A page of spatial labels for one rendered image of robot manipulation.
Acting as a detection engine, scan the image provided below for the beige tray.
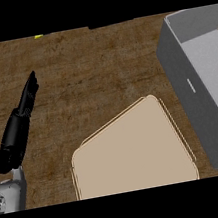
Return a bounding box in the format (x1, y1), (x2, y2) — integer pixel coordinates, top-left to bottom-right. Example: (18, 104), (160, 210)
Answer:
(59, 88), (202, 202)

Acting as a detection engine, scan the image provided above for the black appliance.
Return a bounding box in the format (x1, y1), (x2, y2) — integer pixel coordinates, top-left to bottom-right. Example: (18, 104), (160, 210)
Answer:
(87, 17), (135, 30)

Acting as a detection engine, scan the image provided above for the grey open box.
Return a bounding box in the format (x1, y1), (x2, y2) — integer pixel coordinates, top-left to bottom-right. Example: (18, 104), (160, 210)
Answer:
(148, 3), (218, 181)

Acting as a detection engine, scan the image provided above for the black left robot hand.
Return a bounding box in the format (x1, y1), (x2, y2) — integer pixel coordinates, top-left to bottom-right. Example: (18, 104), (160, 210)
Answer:
(0, 69), (54, 176)

